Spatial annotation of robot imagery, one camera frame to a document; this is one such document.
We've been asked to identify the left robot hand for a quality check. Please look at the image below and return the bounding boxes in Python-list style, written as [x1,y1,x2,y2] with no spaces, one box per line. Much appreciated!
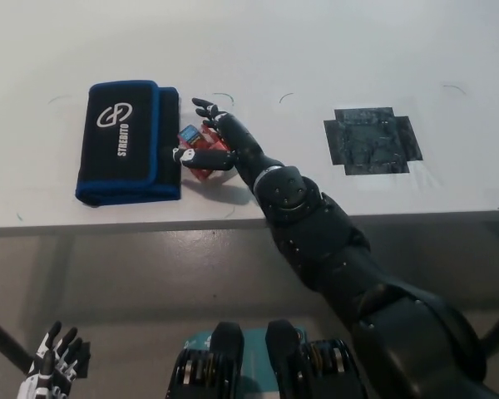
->
[16,320,86,399]

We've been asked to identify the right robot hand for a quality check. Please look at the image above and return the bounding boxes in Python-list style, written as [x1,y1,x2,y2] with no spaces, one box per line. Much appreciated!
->
[171,97,274,186]

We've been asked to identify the black floor tape patch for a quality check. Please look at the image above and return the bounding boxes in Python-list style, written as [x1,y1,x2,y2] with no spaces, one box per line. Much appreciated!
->
[71,339,92,380]

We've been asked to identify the black blue-trimmed Stredito notebook case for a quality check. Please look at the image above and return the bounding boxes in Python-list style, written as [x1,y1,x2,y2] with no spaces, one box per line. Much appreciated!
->
[74,78,182,205]

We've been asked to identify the black tape patch on table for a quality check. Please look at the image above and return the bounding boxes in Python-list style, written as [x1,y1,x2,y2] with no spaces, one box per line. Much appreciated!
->
[323,106,424,176]

